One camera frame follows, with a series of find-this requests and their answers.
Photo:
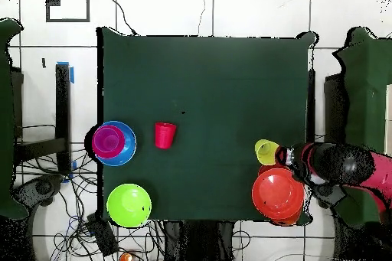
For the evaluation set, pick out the yellow cup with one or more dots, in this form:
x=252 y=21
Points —
x=265 y=152

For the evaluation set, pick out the small orange bowl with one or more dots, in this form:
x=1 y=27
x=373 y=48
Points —
x=286 y=221
x=269 y=169

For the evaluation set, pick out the large orange bowl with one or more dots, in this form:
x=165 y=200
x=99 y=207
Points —
x=277 y=193

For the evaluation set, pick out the red cup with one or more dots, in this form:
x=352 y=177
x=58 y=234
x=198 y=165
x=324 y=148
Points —
x=165 y=137

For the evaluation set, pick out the blue bowl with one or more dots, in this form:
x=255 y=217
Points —
x=131 y=144

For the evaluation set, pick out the green bowl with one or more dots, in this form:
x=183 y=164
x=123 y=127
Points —
x=128 y=209

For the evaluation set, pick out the pink bowl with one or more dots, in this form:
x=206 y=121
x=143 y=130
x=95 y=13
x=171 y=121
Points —
x=98 y=150

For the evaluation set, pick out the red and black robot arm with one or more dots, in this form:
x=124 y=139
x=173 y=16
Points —
x=343 y=163

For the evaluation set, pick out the gray chair base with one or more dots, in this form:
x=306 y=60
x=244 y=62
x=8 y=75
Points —
x=326 y=195

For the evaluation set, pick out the green covered side table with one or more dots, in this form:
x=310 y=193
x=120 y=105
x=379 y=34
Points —
x=6 y=120
x=367 y=89

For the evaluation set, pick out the dark green table cloth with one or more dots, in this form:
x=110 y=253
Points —
x=199 y=74

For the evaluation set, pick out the orange round object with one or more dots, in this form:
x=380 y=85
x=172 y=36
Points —
x=125 y=258

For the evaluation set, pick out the black power box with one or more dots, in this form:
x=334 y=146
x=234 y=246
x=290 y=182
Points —
x=102 y=236

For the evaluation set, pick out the black chair base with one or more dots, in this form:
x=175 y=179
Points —
x=39 y=189

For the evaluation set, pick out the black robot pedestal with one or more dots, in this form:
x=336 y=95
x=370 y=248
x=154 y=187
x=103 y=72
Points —
x=199 y=242

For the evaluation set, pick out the black stool frame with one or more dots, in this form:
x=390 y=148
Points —
x=62 y=105

